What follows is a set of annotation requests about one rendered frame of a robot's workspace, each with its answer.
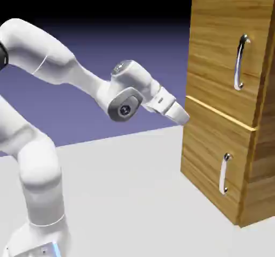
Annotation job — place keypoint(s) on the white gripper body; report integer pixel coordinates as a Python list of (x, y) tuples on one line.
[(177, 114)]

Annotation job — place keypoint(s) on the light wood cabinet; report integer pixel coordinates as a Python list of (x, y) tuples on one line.
[(264, 132)]

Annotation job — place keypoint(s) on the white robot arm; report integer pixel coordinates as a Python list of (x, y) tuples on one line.
[(43, 54)]

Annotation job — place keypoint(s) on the large wooden cabinet door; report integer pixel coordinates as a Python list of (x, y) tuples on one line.
[(217, 52)]

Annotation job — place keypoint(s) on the small wooden cabinet door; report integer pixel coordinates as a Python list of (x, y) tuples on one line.
[(206, 153)]

